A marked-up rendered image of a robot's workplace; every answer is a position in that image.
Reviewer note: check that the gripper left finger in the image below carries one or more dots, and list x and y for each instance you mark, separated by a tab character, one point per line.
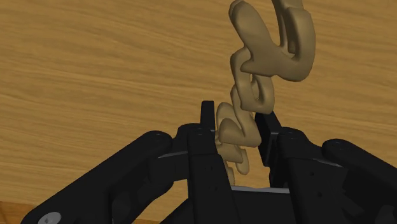
198	155

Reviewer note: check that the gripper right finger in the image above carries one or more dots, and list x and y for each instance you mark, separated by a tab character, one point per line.
310	161

